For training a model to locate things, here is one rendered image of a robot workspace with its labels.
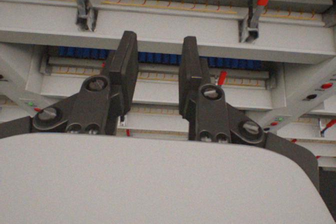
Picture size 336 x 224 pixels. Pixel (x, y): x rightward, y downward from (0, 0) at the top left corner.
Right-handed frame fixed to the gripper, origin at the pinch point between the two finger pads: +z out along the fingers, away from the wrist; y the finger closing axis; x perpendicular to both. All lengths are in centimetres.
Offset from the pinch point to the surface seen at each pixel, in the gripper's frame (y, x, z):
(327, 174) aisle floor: 102, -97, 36
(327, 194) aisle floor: 98, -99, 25
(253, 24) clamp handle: 13.9, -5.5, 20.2
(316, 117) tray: 56, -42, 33
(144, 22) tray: -3.4, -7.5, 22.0
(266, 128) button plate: 34, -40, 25
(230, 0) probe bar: 10.7, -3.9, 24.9
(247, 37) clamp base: 13.2, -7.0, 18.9
